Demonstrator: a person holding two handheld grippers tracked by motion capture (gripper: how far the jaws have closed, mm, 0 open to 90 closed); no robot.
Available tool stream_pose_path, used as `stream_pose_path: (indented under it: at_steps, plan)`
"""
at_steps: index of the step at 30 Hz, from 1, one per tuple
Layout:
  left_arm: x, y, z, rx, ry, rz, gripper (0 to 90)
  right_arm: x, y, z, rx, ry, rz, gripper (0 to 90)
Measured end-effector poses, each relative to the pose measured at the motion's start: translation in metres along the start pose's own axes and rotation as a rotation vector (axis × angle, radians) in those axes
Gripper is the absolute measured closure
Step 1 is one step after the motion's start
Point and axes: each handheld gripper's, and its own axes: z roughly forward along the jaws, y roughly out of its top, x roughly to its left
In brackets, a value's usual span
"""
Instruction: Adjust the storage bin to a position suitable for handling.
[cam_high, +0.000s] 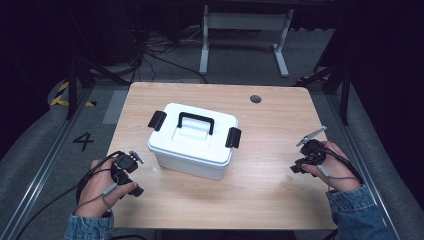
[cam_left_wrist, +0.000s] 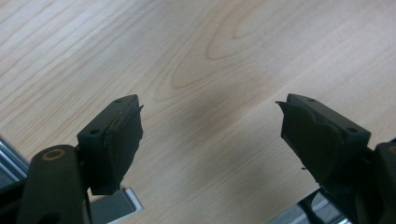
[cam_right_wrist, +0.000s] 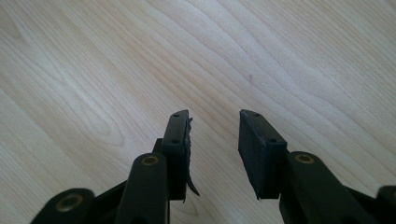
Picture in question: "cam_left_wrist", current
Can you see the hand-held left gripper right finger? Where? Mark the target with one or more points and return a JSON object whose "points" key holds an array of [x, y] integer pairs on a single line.
{"points": [[317, 140]]}

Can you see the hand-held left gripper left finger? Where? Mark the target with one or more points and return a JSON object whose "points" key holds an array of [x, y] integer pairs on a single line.
{"points": [[116, 140]]}

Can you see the aluminium table frame rail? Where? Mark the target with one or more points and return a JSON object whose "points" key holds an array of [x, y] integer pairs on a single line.
{"points": [[116, 207]]}

